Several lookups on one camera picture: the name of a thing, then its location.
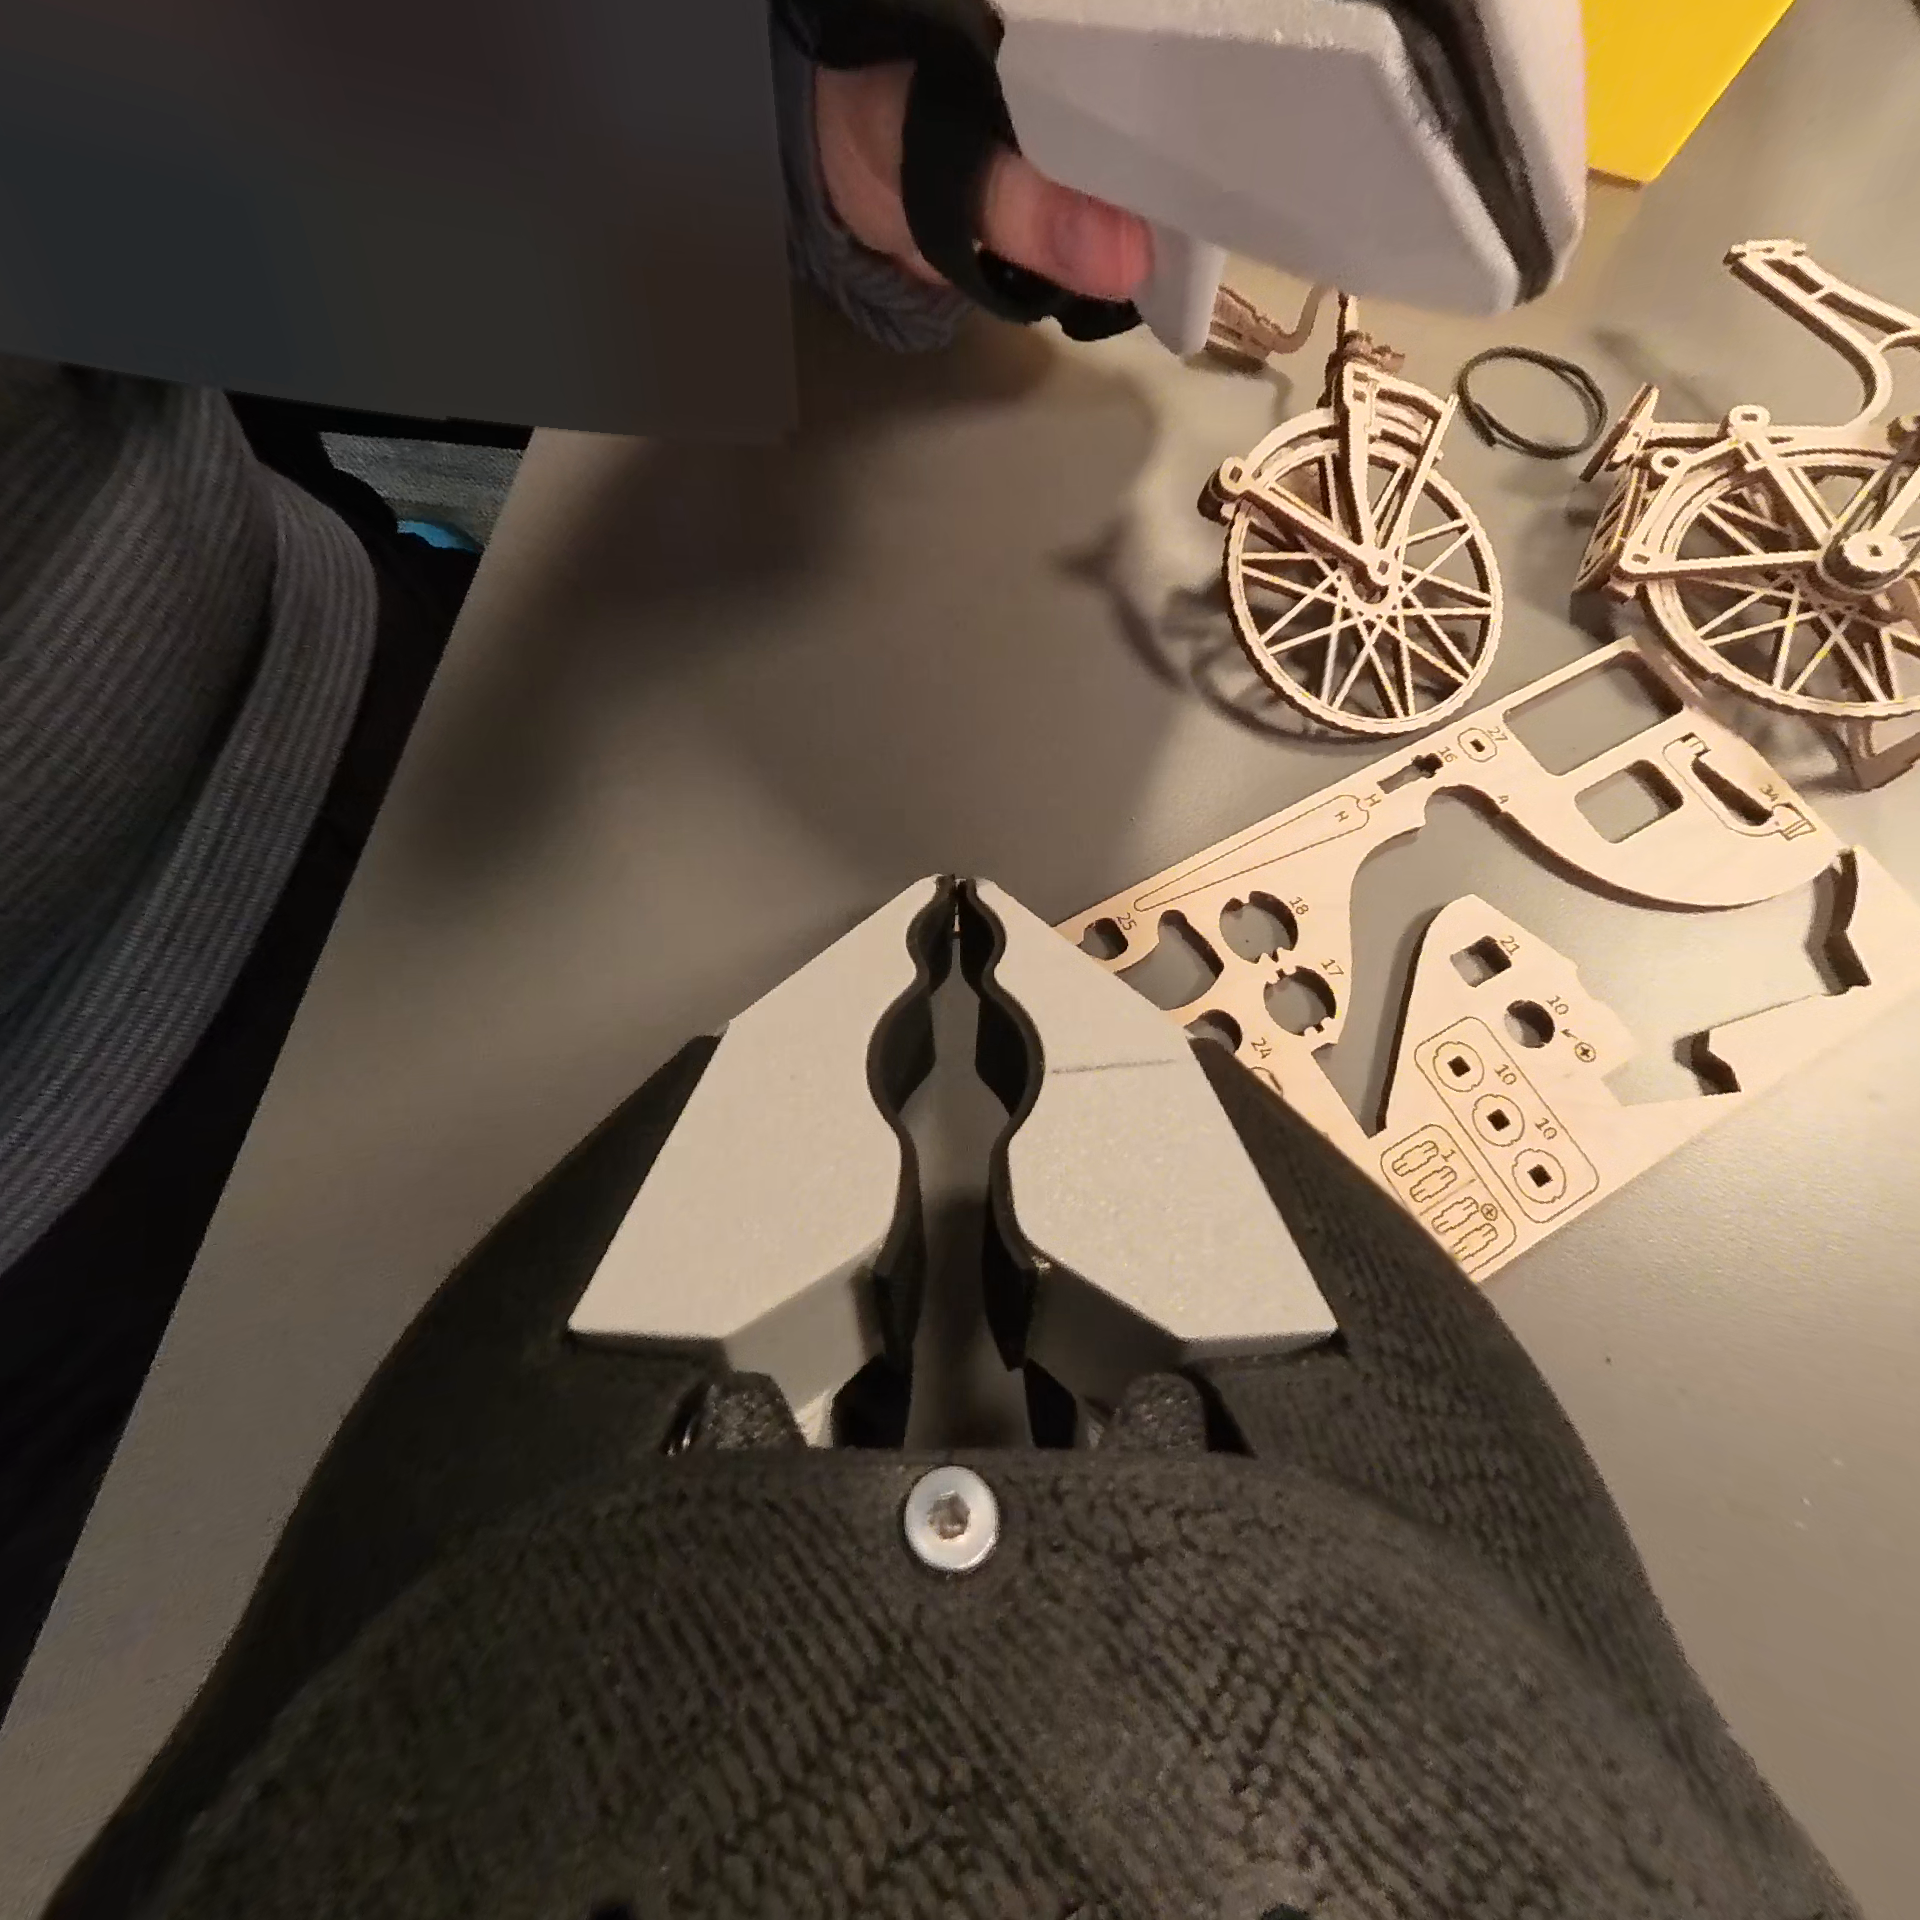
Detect small wooden model part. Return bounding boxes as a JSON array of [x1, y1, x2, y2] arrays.
[[1208, 289, 1323, 372]]

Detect wooden bicycle wheel assembly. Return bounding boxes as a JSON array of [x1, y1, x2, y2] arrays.
[[1576, 242, 1920, 792], [1217, 289, 1503, 742]]

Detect person's left hand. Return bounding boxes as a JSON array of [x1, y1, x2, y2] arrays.
[[818, 44, 1151, 304]]

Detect blue-grey cloth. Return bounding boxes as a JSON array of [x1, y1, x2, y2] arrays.
[[317, 431, 524, 546]]

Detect yellow box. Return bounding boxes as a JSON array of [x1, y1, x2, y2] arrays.
[[1592, 0, 1800, 181]]

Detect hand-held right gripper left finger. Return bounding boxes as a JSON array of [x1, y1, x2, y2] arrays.
[[567, 875, 964, 1450]]

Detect wooden bicycle front wheel assembly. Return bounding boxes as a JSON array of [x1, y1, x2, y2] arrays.
[[1217, 289, 1503, 742]]

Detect person's dark trousers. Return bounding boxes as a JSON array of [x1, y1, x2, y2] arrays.
[[0, 395, 524, 1669]]

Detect laser-cut wooden part sheet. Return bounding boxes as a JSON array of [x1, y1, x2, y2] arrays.
[[1054, 641, 1877, 1293]]

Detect black rubber band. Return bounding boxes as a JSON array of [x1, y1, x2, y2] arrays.
[[1457, 347, 1605, 458]]

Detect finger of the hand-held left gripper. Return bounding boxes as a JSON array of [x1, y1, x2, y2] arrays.
[[991, 0, 1553, 355], [1432, 0, 1596, 289]]

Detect person's left forearm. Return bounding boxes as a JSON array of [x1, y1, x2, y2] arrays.
[[768, 23, 982, 355]]

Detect wooden bicycle rear wheel assembly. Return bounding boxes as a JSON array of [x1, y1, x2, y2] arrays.
[[1576, 242, 1920, 792]]

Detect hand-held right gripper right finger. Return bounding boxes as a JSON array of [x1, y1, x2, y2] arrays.
[[954, 875, 1342, 1450]]

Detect person's striped grey sweater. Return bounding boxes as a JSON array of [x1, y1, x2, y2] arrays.
[[0, 355, 378, 1282]]

